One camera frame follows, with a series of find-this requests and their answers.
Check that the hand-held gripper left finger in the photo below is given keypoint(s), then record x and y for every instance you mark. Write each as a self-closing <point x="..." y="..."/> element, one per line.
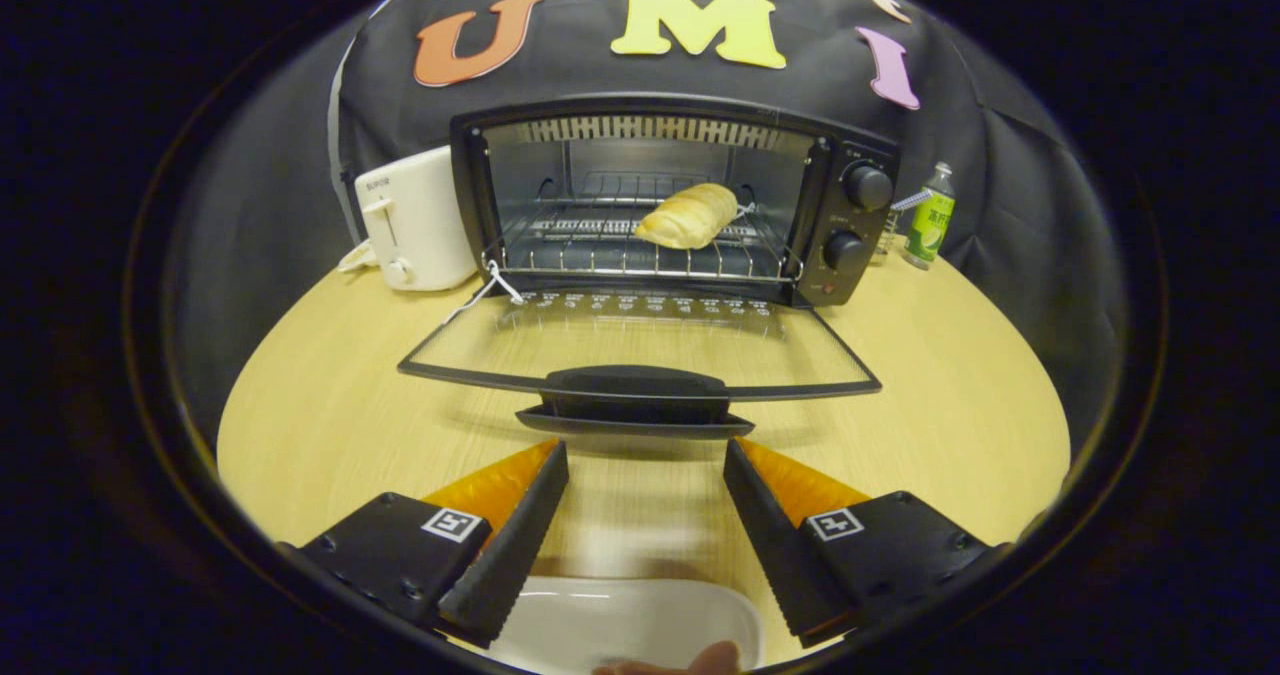
<point x="510" y="555"/>

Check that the black toaster oven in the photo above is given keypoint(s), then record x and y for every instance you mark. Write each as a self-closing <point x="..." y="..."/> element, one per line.
<point x="836" y="221"/>

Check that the golden bread roll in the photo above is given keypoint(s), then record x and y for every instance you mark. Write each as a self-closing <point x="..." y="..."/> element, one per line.
<point x="690" y="217"/>

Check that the green drink bottle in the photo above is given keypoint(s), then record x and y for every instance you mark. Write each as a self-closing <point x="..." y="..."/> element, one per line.
<point x="928" y="225"/>

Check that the black backdrop cloth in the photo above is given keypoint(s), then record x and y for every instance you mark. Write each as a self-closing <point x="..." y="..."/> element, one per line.
<point x="280" y="175"/>

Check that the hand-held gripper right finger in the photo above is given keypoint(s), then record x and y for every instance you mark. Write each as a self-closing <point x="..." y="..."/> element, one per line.
<point x="780" y="555"/>

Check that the white oval plate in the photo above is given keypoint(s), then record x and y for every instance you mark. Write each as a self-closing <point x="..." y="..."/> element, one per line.
<point x="620" y="620"/>

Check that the white pop-up toaster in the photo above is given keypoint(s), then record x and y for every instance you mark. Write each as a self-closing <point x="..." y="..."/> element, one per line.
<point x="425" y="215"/>

